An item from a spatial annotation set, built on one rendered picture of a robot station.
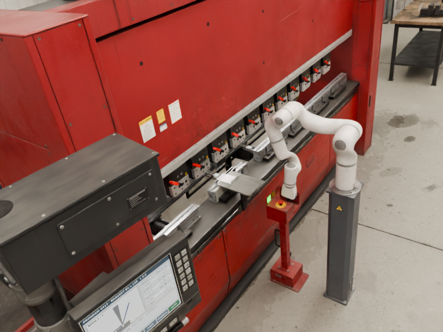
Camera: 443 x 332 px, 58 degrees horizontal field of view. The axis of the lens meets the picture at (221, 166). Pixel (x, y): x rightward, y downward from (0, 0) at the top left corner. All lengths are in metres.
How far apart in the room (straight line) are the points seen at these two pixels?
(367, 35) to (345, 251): 2.22
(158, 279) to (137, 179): 0.39
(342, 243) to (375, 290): 0.67
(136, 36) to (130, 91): 0.25
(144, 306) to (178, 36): 1.32
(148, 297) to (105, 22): 1.10
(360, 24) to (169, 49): 2.51
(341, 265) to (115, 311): 1.90
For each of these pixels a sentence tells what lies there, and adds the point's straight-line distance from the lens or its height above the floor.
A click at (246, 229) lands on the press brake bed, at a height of 0.57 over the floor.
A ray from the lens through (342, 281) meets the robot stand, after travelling 3.08.
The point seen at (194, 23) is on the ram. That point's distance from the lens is 2.24.
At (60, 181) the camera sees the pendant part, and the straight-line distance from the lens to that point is 1.25.
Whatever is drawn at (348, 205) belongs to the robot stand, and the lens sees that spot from 2.59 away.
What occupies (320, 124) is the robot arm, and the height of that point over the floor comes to 1.42.
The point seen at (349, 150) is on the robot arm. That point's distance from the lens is 2.34.
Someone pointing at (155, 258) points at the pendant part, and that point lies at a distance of 1.40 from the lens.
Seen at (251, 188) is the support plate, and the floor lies 1.00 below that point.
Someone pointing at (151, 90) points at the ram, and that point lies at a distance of 2.04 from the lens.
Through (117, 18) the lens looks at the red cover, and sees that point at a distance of 1.86.
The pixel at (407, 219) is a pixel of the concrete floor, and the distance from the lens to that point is 4.01.
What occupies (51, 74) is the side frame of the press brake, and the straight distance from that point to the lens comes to 1.47.
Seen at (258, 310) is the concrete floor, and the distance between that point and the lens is 3.20.
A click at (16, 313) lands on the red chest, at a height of 0.98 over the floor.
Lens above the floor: 2.56
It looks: 33 degrees down
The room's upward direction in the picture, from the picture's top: 8 degrees counter-clockwise
